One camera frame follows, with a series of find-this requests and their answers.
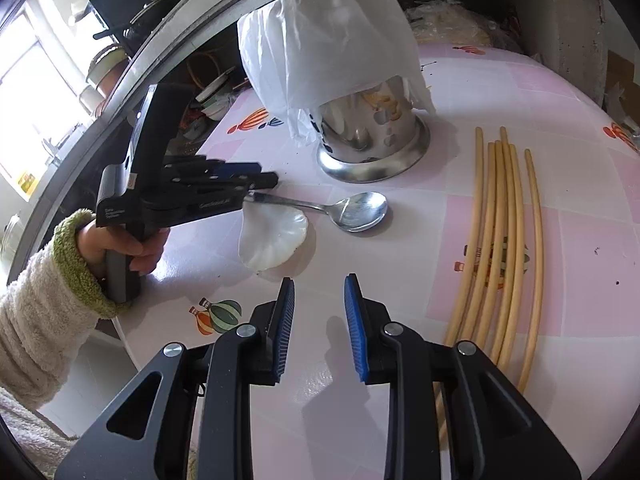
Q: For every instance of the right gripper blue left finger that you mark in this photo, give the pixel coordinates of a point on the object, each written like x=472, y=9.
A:
x=145, y=432

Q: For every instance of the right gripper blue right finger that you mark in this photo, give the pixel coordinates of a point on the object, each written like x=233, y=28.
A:
x=493, y=432

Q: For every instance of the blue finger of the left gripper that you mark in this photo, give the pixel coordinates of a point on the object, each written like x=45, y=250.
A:
x=201, y=166
x=236, y=183

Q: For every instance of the white shell-shaped rice scoop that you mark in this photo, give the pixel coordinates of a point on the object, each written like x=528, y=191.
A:
x=270, y=235

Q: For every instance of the small steel spoon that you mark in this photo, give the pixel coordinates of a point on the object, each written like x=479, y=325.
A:
x=353, y=214

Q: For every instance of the person's left hand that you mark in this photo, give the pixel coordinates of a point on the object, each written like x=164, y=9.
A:
x=93, y=243

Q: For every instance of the wooden chopstick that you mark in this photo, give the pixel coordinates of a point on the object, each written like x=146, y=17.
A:
x=518, y=267
x=458, y=311
x=470, y=328
x=538, y=290
x=508, y=278
x=495, y=265

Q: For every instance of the stack of white bowls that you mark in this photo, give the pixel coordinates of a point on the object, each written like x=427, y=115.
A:
x=215, y=100

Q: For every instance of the brown pot green lid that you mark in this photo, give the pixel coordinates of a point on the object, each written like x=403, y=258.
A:
x=106, y=68

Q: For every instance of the steel utensil holder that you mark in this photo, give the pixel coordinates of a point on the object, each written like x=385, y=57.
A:
x=371, y=135

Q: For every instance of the black wok with lid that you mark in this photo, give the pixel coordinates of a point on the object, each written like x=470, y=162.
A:
x=138, y=28

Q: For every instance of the white plastic bag on holder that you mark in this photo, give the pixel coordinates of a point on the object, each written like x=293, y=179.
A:
x=301, y=54

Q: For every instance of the bag of yellow food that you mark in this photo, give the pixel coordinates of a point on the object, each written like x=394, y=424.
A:
x=448, y=22

